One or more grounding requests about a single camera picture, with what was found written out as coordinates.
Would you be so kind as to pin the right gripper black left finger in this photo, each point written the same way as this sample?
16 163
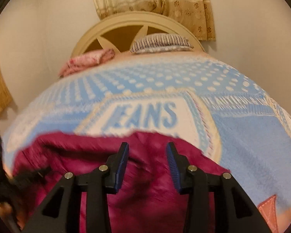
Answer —
103 180

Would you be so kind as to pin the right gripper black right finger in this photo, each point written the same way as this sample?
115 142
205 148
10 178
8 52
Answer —
190 180

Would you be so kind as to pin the magenta puffer jacket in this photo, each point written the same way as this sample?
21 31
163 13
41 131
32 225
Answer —
147 200

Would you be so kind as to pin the blue pink jeans blanket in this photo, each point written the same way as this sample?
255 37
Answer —
186 95

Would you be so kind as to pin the pink floral folded blanket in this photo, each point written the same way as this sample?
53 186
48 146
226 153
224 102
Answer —
85 61

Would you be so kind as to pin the striped grey pillow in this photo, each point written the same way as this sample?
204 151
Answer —
160 42

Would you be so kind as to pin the cream arched wooden headboard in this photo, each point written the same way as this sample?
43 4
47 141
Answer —
121 30

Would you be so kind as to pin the beige window curtain behind bed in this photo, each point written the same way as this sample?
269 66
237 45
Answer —
195 15

